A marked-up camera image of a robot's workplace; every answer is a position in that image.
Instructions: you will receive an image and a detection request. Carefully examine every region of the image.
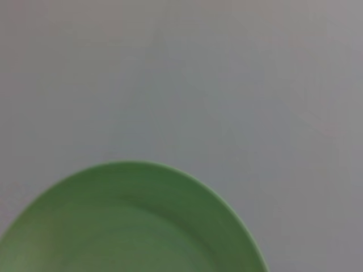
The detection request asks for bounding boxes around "light green plate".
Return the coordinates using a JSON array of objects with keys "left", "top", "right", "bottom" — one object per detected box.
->
[{"left": 0, "top": 160, "right": 271, "bottom": 272}]

